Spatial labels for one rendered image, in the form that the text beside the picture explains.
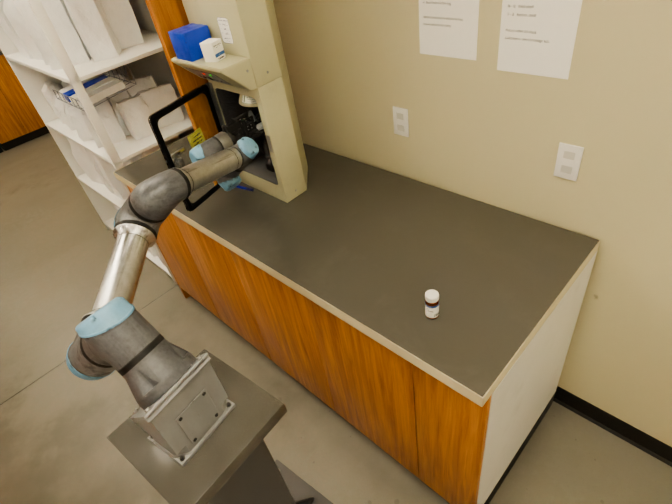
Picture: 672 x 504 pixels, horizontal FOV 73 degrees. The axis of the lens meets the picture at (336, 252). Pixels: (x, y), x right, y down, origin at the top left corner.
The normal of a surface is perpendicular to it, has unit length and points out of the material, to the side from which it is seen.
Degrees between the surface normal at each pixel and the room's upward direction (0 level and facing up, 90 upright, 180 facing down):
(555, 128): 90
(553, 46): 90
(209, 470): 0
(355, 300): 0
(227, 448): 0
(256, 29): 90
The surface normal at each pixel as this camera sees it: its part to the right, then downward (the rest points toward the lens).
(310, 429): -0.14, -0.76
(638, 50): -0.68, 0.55
